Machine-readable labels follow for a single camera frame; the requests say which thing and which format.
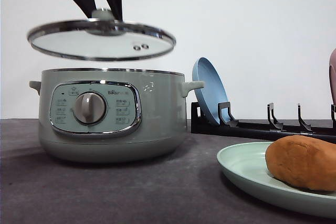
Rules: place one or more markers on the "black dish rack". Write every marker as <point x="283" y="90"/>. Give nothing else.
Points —
<point x="259" y="130"/>

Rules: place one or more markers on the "green electric steamer pot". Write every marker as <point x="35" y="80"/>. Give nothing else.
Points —
<point x="112" y="115"/>

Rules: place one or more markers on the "brown potato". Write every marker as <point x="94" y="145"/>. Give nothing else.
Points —
<point x="303" y="161"/>

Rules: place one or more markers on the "pink plate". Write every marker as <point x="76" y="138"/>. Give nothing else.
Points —
<point x="332" y="75"/>

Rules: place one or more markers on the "glass steamer lid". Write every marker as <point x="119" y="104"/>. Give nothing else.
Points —
<point x="99" y="38"/>

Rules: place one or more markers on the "green plate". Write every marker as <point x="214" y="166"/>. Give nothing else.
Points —
<point x="245" y="165"/>

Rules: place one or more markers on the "grey table mat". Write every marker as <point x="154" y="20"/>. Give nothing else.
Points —
<point x="186" y="187"/>

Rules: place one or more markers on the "blue plate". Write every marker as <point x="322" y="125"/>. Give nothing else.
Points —
<point x="213" y="92"/>

